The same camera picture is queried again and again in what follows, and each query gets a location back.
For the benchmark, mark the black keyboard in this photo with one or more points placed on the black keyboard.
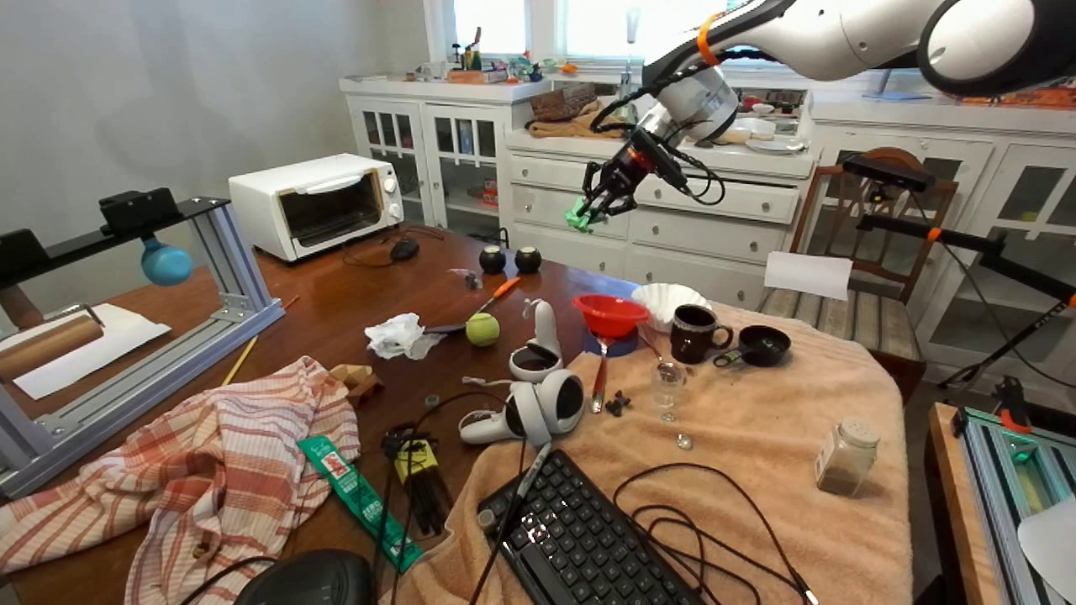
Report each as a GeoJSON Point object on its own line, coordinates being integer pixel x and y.
{"type": "Point", "coordinates": [584, 540]}

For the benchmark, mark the black computer mouse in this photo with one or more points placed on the black computer mouse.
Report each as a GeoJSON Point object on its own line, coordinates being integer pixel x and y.
{"type": "Point", "coordinates": [404, 251]}

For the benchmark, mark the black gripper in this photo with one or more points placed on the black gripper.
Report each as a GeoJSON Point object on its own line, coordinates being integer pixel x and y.
{"type": "Point", "coordinates": [637, 170]}

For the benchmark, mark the white paper coffee filter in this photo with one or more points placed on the white paper coffee filter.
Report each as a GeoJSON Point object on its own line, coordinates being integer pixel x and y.
{"type": "Point", "coordinates": [674, 301]}

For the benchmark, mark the wooden chair striped seat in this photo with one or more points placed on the wooden chair striped seat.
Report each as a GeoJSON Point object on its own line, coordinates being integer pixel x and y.
{"type": "Point", "coordinates": [885, 258]}

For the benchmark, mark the small brown lump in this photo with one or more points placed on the small brown lump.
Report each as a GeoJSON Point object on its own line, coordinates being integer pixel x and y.
{"type": "Point", "coordinates": [358, 379]}

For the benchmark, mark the black orange clamp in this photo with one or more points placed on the black orange clamp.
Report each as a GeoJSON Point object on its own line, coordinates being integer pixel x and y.
{"type": "Point", "coordinates": [1012, 404]}

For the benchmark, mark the tan ribbed tablecloth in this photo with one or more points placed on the tan ribbed tablecloth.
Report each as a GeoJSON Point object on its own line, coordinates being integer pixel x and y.
{"type": "Point", "coordinates": [762, 447]}

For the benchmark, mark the white paper sheet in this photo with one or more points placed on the white paper sheet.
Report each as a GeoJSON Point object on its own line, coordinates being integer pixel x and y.
{"type": "Point", "coordinates": [101, 346]}
{"type": "Point", "coordinates": [808, 272]}

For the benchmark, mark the blue ball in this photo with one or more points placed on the blue ball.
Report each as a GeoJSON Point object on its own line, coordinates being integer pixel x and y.
{"type": "Point", "coordinates": [166, 262]}

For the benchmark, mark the small black bowl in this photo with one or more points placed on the small black bowl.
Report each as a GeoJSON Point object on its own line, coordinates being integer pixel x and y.
{"type": "Point", "coordinates": [764, 345]}

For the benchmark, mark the red white striped cloth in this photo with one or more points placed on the red white striped cloth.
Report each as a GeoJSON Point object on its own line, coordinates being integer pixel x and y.
{"type": "Point", "coordinates": [224, 472]}

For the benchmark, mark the black boom camera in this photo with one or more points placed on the black boom camera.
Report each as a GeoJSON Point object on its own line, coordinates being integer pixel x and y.
{"type": "Point", "coordinates": [895, 173]}

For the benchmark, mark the dark brown mug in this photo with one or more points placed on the dark brown mug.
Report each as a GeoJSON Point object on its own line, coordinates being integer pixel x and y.
{"type": "Point", "coordinates": [694, 335]}

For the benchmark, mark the black rounded case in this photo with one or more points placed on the black rounded case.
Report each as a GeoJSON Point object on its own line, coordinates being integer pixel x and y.
{"type": "Point", "coordinates": [307, 575]}

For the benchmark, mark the white crumpled tissue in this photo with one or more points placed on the white crumpled tissue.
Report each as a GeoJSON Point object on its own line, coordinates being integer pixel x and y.
{"type": "Point", "coordinates": [404, 336]}

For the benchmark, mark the aluminium robot base rails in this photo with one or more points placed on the aluminium robot base rails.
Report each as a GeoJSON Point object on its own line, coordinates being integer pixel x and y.
{"type": "Point", "coordinates": [1012, 472]}

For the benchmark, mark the small glass jar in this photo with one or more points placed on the small glass jar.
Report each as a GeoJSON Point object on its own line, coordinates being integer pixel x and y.
{"type": "Point", "coordinates": [844, 461]}

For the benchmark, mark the white drawer cabinet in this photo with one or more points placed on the white drawer cabinet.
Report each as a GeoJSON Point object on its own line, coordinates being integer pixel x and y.
{"type": "Point", "coordinates": [718, 240]}

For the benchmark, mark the black block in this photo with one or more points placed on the black block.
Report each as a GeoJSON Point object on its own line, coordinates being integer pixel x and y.
{"type": "Point", "coordinates": [139, 213]}

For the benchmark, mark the yellow green tennis ball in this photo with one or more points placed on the yellow green tennis ball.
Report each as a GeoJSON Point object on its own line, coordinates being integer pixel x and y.
{"type": "Point", "coordinates": [483, 329]}

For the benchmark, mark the orange red plastic bowl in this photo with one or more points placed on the orange red plastic bowl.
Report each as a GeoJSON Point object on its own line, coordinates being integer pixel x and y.
{"type": "Point", "coordinates": [610, 313]}

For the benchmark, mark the black round shaker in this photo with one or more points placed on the black round shaker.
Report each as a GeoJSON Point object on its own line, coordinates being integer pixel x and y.
{"type": "Point", "coordinates": [492, 261]}

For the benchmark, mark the metal spoon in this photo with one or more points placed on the metal spoon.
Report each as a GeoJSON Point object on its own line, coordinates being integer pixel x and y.
{"type": "Point", "coordinates": [599, 381]}

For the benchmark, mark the small black clip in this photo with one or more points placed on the small black clip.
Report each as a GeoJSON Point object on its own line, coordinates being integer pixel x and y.
{"type": "Point", "coordinates": [616, 404]}

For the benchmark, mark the yellow pencil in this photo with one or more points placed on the yellow pencil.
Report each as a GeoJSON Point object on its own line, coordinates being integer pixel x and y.
{"type": "Point", "coordinates": [240, 360]}

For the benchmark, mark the white glass door cabinet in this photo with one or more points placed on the white glass door cabinet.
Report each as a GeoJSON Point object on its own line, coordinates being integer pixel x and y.
{"type": "Point", "coordinates": [1026, 190]}
{"type": "Point", "coordinates": [447, 146]}

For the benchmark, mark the small black cup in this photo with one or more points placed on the small black cup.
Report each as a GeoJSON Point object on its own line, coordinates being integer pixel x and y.
{"type": "Point", "coordinates": [525, 261]}

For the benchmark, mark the white toaster oven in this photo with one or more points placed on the white toaster oven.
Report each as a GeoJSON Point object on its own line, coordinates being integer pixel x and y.
{"type": "Point", "coordinates": [314, 206]}

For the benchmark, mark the green packet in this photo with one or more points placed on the green packet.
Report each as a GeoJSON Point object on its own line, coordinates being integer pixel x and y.
{"type": "Point", "coordinates": [581, 217]}

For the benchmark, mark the long green box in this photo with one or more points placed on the long green box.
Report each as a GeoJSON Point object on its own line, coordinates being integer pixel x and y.
{"type": "Point", "coordinates": [358, 500]}

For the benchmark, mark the black yellow hex key set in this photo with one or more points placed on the black yellow hex key set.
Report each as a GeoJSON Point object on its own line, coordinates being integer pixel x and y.
{"type": "Point", "coordinates": [419, 464]}

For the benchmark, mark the cardboard tube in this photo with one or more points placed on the cardboard tube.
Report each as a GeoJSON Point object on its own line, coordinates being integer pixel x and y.
{"type": "Point", "coordinates": [45, 342]}

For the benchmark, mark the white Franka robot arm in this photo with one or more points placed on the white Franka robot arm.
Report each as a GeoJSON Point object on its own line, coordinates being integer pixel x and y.
{"type": "Point", "coordinates": [851, 35]}

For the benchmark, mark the aluminium extrusion frame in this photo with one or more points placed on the aluminium extrusion frame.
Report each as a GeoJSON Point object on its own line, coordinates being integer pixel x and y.
{"type": "Point", "coordinates": [145, 371]}

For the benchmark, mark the brown woven basket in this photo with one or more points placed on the brown woven basket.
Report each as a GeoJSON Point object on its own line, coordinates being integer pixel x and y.
{"type": "Point", "coordinates": [563, 103]}

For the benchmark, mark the clear drinking glass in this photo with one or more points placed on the clear drinking glass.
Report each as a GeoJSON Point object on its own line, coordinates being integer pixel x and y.
{"type": "Point", "coordinates": [672, 389]}

